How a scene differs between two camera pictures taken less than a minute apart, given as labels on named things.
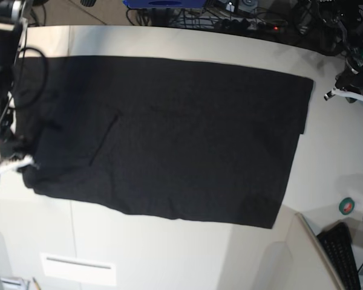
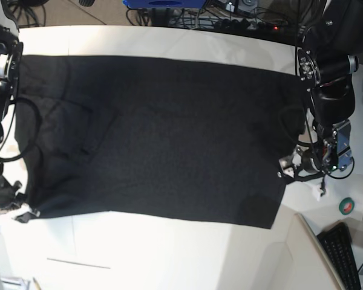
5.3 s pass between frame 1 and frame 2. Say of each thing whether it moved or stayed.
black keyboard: stayed
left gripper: moved
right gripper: moved
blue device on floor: stayed
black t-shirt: stayed
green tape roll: stayed
